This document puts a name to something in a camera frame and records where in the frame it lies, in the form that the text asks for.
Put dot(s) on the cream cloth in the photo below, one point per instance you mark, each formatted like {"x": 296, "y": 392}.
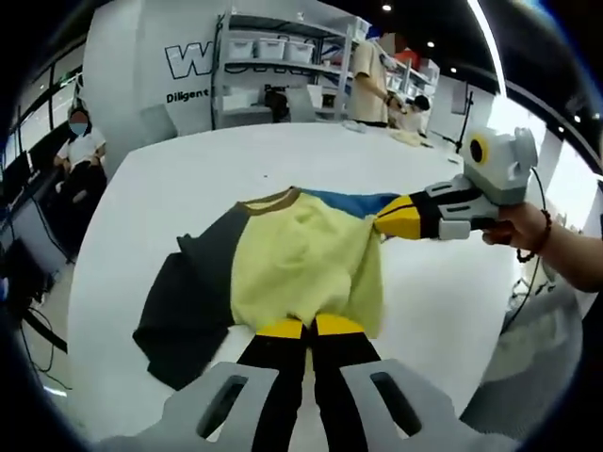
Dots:
{"x": 406, "y": 138}

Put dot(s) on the white storage bin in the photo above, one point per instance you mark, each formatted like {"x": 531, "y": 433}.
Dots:
{"x": 269, "y": 50}
{"x": 298, "y": 52}
{"x": 241, "y": 49}

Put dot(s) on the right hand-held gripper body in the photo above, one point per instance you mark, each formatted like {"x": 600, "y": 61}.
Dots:
{"x": 504, "y": 169}

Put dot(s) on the black tripod stand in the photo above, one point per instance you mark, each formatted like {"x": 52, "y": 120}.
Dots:
{"x": 464, "y": 122}

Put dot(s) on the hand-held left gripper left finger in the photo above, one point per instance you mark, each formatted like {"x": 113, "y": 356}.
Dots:
{"x": 268, "y": 376}

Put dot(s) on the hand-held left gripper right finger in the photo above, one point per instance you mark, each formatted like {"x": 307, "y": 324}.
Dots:
{"x": 348, "y": 376}

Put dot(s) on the person's right hand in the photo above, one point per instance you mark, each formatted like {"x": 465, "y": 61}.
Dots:
{"x": 518, "y": 228}

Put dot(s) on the yellow-green garment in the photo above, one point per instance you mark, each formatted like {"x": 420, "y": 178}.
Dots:
{"x": 292, "y": 263}

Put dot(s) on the grey metal shelving rack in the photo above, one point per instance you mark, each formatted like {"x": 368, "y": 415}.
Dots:
{"x": 273, "y": 77}

